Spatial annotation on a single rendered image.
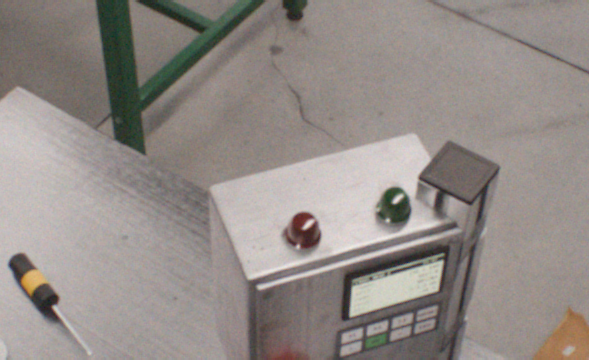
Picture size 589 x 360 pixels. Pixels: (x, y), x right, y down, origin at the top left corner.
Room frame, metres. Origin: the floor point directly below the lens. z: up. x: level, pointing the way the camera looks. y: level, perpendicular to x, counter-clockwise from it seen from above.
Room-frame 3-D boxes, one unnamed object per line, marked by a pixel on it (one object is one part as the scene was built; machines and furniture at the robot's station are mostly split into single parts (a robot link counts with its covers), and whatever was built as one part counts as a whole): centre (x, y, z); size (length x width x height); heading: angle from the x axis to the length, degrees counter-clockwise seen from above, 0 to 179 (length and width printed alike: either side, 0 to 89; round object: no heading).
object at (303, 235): (0.54, -0.01, 1.49); 0.03 x 0.03 x 0.02
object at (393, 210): (0.56, -0.08, 1.49); 0.03 x 0.03 x 0.02
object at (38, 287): (0.92, 0.31, 0.84); 0.20 x 0.03 x 0.03; 39
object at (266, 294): (0.57, -0.04, 1.38); 0.17 x 0.10 x 0.19; 111
